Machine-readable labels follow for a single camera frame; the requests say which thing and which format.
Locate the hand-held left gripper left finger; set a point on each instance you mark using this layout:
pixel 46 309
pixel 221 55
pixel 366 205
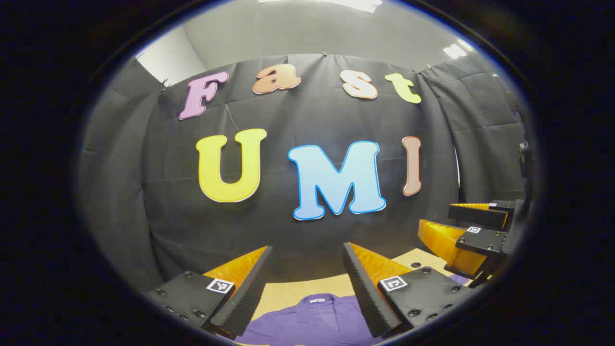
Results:
pixel 245 298

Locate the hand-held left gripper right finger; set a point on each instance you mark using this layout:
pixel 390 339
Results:
pixel 367 298

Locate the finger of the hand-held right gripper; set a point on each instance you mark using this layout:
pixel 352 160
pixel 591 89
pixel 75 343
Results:
pixel 480 216
pixel 483 241

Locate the purple shirt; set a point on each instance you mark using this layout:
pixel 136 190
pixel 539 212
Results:
pixel 307 322

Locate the ceiling light panel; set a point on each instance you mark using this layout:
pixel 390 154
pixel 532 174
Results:
pixel 456 48
pixel 336 4

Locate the black backdrop cloth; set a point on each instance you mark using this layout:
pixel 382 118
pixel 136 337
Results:
pixel 312 110

